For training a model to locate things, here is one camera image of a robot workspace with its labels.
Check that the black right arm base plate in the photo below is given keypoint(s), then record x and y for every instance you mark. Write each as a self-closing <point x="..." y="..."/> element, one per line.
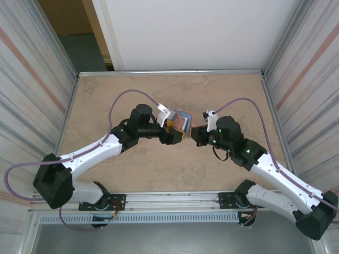
<point x="225" y="201"/>

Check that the aluminium table edge rail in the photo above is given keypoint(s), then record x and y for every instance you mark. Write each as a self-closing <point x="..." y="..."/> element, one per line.
<point x="172" y="72"/>

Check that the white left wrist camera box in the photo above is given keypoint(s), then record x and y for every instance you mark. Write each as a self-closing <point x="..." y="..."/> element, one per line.
<point x="164" y="116"/>

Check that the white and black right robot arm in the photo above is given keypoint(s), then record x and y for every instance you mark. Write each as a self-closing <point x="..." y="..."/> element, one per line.
<point x="267" y="176"/>

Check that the brown wooden door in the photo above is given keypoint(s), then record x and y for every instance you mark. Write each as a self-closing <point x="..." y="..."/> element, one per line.
<point x="69" y="16"/>

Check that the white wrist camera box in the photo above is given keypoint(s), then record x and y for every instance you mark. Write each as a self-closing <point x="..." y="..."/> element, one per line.
<point x="212" y="121"/>
<point x="164" y="116"/>

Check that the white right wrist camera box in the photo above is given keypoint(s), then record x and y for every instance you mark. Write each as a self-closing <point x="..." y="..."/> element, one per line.
<point x="212" y="121"/>

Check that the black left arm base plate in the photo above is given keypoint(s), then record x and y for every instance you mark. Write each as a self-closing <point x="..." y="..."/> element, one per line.
<point x="119" y="201"/>

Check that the corrugated plastic side panel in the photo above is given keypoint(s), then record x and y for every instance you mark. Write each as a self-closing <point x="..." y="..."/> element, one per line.
<point x="26" y="92"/>
<point x="312" y="92"/>

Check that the aluminium table side rail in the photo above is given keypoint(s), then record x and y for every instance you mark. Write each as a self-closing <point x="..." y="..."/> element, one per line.
<point x="270" y="103"/>
<point x="72" y="99"/>

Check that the long aluminium mounting rail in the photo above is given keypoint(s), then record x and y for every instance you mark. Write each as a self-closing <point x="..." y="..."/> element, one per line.
<point x="172" y="201"/>

